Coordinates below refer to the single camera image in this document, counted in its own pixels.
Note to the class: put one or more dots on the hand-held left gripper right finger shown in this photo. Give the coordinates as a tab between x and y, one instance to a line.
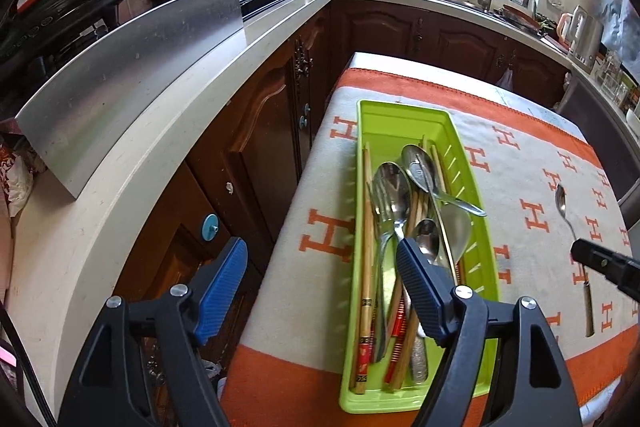
420	287

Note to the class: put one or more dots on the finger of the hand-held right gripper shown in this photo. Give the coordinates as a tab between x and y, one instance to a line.
600	262

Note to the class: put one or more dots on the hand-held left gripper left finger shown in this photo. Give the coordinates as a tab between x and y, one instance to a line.
225	287

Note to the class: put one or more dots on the brown-tipped wooden chopstick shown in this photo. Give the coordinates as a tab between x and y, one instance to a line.
365	307

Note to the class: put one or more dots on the white ceramic spoon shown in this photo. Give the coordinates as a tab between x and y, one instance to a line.
457	227

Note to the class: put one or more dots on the small steel spoon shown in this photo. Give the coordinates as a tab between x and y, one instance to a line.
560	199

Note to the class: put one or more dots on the green plastic utensil tray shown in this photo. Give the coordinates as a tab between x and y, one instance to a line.
390	117

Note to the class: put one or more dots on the blue cabinet knob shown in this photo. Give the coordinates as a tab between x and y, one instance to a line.
210	227
304	122

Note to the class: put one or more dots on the orange and beige printed blanket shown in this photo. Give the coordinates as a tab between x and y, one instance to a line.
300	302

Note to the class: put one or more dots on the white kitchen countertop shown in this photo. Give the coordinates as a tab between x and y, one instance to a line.
100	232

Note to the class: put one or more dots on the white bowl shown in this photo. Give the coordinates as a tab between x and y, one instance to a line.
634	119

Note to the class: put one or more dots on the glass jar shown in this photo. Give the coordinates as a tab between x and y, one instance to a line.
610	72

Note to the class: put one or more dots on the steel electric kettle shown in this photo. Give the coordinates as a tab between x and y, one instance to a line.
585	37

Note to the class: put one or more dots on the steel splash plate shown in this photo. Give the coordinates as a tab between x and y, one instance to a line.
125	72

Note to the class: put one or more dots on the red patterned bag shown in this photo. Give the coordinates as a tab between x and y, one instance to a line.
15	172

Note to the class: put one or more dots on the red plate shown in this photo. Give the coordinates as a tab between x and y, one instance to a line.
520	14

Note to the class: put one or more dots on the black gas stove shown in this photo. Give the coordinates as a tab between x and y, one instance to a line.
265	2

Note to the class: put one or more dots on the wrinkled plastic wall sheet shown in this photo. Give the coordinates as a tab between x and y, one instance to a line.
622	27

